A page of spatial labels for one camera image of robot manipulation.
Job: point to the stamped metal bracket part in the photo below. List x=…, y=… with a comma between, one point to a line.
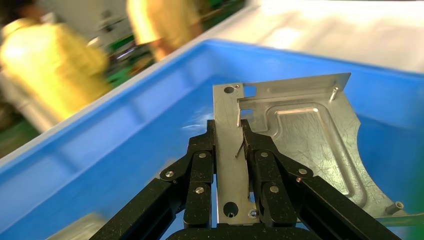
x=304, y=132

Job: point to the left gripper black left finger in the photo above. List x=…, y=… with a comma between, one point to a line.
x=198, y=185

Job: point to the person in yellow shirt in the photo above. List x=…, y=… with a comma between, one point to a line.
x=162, y=23
x=49, y=66

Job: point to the blue plastic bin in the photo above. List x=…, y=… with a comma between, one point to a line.
x=99, y=132

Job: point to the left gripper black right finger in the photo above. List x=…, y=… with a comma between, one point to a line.
x=278, y=192

